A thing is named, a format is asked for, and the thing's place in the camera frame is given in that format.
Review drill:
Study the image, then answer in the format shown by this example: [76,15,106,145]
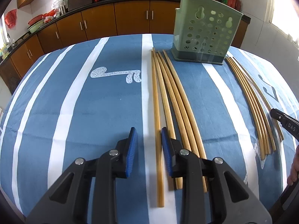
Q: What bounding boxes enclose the wooden chopstick group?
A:
[227,57,276,159]
[226,56,271,160]
[162,49,208,193]
[158,52,200,157]
[225,57,268,160]
[226,57,276,159]
[152,47,184,190]

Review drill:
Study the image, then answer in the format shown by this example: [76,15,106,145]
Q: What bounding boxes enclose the black kitchen countertop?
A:
[0,0,252,64]

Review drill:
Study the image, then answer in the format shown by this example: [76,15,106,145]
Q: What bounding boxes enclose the green basin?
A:
[28,19,44,33]

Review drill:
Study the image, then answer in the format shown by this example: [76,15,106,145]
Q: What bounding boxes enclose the red basin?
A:
[28,14,43,26]

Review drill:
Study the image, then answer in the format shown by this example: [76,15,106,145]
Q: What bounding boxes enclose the red plastic bag hanging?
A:
[4,9,17,29]

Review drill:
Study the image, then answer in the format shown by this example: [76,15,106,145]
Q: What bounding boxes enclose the wooden chopstick middle group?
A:
[226,56,271,160]
[226,57,276,159]
[225,57,268,160]
[227,57,276,159]

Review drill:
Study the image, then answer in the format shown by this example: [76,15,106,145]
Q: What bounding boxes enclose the person's right hand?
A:
[287,146,299,186]

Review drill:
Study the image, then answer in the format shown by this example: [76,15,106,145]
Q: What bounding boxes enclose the wooden chopstick left group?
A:
[152,47,184,190]
[162,49,208,193]
[158,52,200,157]

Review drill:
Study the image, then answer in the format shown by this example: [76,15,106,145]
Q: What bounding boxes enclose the blue striped tablecloth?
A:
[1,34,298,223]

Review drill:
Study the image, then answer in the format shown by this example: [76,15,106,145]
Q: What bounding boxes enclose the brown lower kitchen cabinets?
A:
[0,0,249,94]

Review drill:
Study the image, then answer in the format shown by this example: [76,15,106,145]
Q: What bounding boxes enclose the green perforated utensil holder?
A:
[171,0,243,65]

